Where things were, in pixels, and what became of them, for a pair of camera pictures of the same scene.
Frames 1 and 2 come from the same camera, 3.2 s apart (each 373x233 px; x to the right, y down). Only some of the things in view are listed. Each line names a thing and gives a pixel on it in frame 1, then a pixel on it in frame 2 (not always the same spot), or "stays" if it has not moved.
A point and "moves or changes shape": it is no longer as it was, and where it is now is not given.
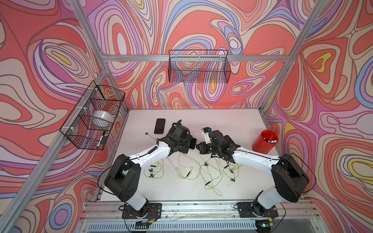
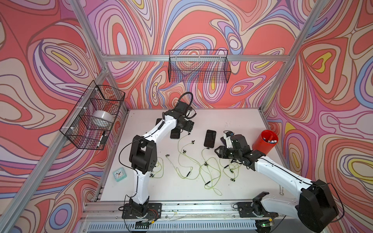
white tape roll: (102, 119) stays
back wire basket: (203, 66) stays
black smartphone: (193, 143) moves or changes shape
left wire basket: (91, 119) stays
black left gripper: (188, 137) → (190, 126)
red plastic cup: (265, 142) stays
